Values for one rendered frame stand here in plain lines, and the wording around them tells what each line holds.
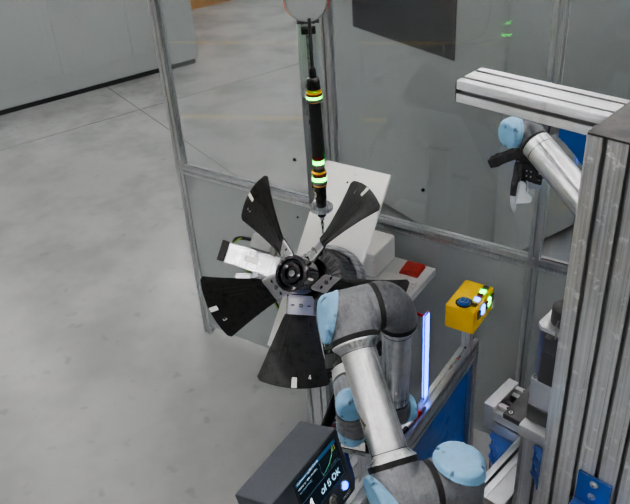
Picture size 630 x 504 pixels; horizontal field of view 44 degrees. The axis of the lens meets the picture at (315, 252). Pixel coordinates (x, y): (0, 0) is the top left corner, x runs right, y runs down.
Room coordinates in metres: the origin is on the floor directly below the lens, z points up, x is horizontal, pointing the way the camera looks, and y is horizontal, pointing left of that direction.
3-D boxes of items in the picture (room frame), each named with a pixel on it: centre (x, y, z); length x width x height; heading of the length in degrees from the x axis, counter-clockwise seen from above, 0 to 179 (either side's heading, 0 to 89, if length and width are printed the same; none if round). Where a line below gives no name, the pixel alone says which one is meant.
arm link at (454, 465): (1.18, -0.28, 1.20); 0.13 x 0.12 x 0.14; 106
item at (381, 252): (2.59, -0.21, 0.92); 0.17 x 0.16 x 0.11; 145
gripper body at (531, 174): (1.90, -0.61, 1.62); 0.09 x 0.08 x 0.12; 55
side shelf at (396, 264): (2.52, -0.25, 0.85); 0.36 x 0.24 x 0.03; 55
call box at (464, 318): (2.04, -0.49, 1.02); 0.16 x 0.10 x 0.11; 145
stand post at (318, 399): (2.17, 0.02, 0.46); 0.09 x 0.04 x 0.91; 55
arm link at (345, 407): (1.49, -0.06, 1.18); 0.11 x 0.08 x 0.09; 2
